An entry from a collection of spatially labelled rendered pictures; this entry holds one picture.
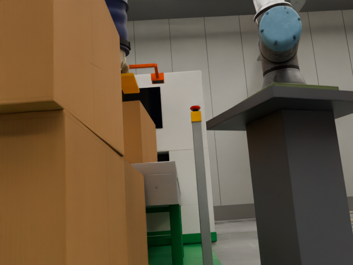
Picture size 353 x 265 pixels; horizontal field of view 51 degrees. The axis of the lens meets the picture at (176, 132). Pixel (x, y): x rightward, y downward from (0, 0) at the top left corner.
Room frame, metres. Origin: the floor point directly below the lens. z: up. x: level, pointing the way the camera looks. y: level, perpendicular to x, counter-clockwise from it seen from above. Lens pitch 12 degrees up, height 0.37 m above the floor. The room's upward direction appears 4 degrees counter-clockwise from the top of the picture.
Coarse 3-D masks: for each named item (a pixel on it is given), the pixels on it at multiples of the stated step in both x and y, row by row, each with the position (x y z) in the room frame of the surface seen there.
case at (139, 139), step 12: (132, 108) 1.88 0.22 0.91; (144, 108) 2.03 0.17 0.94; (132, 120) 1.88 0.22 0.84; (144, 120) 2.01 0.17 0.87; (132, 132) 1.88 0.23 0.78; (144, 132) 1.99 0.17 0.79; (132, 144) 1.88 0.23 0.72; (144, 144) 1.97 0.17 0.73; (156, 144) 2.46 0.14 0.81; (132, 156) 1.88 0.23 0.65; (144, 156) 1.95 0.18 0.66; (156, 156) 2.42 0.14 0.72
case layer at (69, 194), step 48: (0, 144) 0.57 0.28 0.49; (48, 144) 0.57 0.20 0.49; (96, 144) 0.79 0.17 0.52; (0, 192) 0.57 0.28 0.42; (48, 192) 0.57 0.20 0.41; (96, 192) 0.77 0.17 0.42; (144, 192) 1.76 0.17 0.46; (0, 240) 0.57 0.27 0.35; (48, 240) 0.57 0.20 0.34; (96, 240) 0.76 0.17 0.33; (144, 240) 1.66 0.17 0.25
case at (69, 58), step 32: (0, 0) 0.53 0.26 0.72; (32, 0) 0.53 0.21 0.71; (64, 0) 0.58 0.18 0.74; (96, 0) 0.82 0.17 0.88; (0, 32) 0.53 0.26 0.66; (32, 32) 0.53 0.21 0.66; (64, 32) 0.58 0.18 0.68; (96, 32) 0.81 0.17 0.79; (0, 64) 0.53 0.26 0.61; (32, 64) 0.53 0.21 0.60; (64, 64) 0.58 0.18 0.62; (96, 64) 0.80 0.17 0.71; (0, 96) 0.53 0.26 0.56; (32, 96) 0.53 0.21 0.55; (64, 96) 0.58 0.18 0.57; (96, 96) 0.79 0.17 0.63; (96, 128) 0.78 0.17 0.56
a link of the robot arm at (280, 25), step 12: (264, 0) 1.29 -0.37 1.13; (276, 0) 1.28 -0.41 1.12; (264, 12) 1.27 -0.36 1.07; (276, 12) 1.24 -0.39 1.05; (288, 12) 1.23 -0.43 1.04; (264, 24) 1.25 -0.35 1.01; (276, 24) 1.24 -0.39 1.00; (288, 24) 1.24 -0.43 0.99; (300, 24) 1.23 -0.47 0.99; (264, 36) 1.26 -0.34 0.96; (276, 36) 1.25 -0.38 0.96; (288, 36) 1.24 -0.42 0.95; (264, 48) 1.34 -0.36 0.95; (276, 48) 1.28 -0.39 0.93; (288, 48) 1.29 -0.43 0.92; (276, 60) 1.39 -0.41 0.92
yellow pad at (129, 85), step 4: (124, 76) 1.91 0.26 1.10; (128, 76) 1.92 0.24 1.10; (132, 76) 1.92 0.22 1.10; (124, 80) 1.98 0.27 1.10; (128, 80) 1.99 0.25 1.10; (132, 80) 1.99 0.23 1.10; (124, 84) 2.05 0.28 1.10; (128, 84) 2.06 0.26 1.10; (132, 84) 2.06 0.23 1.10; (136, 84) 2.07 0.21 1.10; (124, 88) 2.13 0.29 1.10; (128, 88) 2.14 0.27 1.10; (132, 88) 2.14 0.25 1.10; (136, 88) 2.15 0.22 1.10; (124, 92) 2.21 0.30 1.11; (128, 92) 2.22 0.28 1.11; (132, 92) 2.22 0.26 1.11; (136, 92) 2.23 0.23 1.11
